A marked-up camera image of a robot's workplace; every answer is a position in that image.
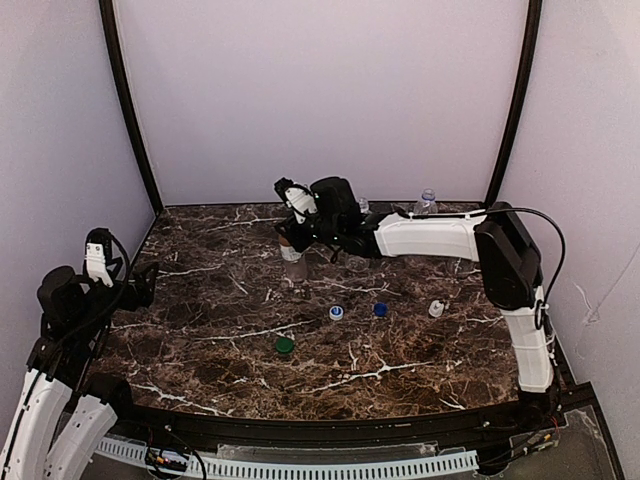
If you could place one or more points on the right black frame post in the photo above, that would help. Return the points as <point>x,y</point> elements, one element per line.
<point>525,64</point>

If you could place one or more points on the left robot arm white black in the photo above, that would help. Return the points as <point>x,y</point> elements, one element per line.
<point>64,411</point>

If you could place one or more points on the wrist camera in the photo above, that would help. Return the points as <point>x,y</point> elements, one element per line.
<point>297,197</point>
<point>105,257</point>

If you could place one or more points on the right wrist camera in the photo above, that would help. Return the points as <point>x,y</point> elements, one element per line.
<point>297,197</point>

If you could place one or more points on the small blue label water bottle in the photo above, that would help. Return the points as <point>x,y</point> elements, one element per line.
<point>364,206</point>

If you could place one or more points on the black frame post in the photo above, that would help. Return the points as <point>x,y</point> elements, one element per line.
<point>125,98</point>
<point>525,64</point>

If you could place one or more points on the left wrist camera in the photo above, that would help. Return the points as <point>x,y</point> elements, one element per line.
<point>105,257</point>

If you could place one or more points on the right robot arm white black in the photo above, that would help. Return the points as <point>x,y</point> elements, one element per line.
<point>326,212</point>

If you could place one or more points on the white slotted cable duct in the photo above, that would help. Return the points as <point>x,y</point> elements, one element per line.
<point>211,466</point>

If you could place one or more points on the left black frame post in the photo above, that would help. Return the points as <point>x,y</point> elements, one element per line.
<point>125,98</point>

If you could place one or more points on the white Pocari bottle cap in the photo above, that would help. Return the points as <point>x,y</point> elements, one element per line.
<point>336,312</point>

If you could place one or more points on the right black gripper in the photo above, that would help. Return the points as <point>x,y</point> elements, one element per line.
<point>298,233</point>

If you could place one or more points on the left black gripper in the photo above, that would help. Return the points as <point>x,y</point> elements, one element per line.
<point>138,288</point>

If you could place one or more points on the black front rail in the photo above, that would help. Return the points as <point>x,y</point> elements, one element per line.
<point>478,427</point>

